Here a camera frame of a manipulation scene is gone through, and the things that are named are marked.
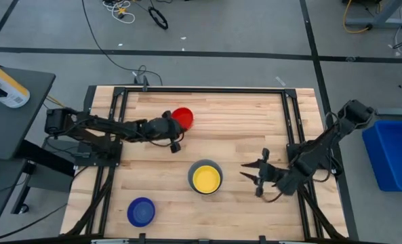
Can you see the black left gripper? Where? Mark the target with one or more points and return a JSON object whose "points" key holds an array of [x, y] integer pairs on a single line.
{"points": [[160, 129]]}

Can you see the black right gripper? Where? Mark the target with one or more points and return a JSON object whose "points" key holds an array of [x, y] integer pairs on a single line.
{"points": [[267, 174]]}

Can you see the red plastic bowl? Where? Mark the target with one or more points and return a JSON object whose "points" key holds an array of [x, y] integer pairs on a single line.
{"points": [[185, 117]]}

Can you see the large grey bowl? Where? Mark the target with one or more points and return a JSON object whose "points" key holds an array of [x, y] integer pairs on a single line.
{"points": [[191, 173]]}

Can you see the yellow plastic bowl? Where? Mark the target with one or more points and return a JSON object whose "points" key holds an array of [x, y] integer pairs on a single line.
{"points": [[206, 179]]}

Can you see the dark blue plastic bowl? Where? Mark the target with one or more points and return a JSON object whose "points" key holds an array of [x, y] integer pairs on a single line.
{"points": [[141, 211]]}

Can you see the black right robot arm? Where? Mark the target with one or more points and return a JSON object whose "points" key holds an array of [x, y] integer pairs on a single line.
{"points": [[326, 142]]}

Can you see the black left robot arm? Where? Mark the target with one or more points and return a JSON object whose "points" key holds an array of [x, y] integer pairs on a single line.
{"points": [[112, 128]]}

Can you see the blue plastic bin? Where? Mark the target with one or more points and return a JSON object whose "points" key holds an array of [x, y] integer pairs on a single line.
{"points": [[394, 156]]}

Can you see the dark grey side table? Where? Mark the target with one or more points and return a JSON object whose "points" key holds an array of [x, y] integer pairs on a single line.
{"points": [[14, 115]]}

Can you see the white yellow bottle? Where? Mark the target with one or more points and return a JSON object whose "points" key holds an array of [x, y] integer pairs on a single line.
{"points": [[7, 86]]}

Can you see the grey metal stand base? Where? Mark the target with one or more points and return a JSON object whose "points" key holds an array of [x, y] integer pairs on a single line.
{"points": [[378, 22]]}

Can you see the black metal table frame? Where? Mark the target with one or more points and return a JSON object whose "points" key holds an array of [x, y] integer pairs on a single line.
{"points": [[204, 90]]}

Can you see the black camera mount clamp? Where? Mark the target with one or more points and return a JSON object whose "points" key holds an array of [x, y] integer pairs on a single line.
{"points": [[143, 83]]}

